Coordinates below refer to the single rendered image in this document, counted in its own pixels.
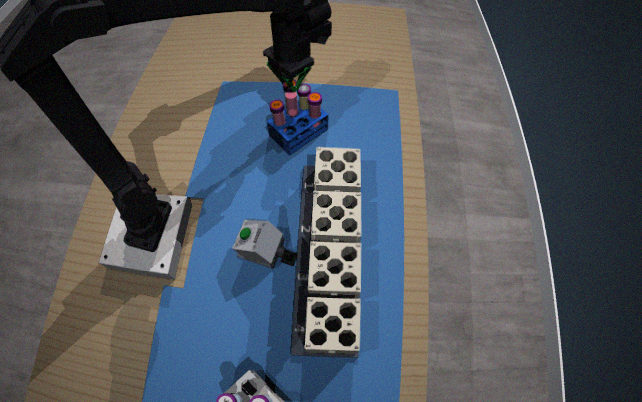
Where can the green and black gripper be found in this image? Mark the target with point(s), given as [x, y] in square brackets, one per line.
[283, 56]

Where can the white bucket adapter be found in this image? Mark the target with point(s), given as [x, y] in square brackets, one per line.
[334, 174]
[333, 222]
[335, 340]
[324, 276]

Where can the blue tube rack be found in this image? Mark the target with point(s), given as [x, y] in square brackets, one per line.
[286, 140]

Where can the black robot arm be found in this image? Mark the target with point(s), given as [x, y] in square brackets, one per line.
[30, 43]

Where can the blue flat mat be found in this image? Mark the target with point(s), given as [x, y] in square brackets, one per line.
[234, 315]

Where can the grey button housing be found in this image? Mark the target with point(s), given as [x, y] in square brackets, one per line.
[261, 242]

